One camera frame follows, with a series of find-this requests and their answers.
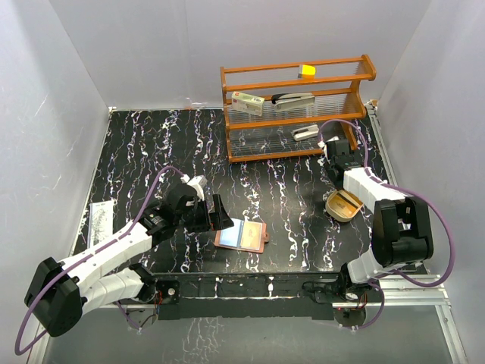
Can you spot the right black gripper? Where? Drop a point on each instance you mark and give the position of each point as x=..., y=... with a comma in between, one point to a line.
x=329, y=164

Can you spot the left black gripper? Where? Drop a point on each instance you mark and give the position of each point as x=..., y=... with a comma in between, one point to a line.
x=214, y=221

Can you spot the pink leather card holder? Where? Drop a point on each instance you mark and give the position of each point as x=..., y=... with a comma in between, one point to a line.
x=264, y=239

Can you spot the gold VIP credit card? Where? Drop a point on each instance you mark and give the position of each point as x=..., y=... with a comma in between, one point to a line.
x=251, y=235

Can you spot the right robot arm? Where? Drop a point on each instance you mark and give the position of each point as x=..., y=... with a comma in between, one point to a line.
x=400, y=232

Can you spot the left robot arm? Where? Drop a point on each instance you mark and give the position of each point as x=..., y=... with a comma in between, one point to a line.
x=61, y=293

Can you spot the beige oval card tray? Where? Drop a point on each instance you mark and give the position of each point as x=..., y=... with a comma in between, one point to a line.
x=329, y=205

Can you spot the small white stapler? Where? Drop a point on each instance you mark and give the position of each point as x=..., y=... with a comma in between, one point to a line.
x=305, y=133

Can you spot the grey black stapler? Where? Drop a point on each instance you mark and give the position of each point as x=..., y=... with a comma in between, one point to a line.
x=289, y=101

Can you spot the orange wooden shelf rack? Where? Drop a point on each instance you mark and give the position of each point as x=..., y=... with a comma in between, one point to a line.
x=336, y=87

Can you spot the yellow grey eraser block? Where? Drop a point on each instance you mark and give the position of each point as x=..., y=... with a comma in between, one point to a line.
x=306, y=71

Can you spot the white staples box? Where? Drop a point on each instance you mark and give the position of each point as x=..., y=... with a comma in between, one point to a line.
x=246, y=103

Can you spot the white printed leaflet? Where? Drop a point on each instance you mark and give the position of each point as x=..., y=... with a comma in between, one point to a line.
x=100, y=222

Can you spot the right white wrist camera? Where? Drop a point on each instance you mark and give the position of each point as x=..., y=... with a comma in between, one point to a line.
x=327, y=141

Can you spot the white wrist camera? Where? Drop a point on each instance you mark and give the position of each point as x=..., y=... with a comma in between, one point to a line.
x=327, y=141
x=198, y=184

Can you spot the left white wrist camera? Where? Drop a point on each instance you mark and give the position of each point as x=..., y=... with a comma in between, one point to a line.
x=198, y=184

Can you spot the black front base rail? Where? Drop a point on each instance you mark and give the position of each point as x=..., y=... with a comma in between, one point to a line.
x=255, y=295

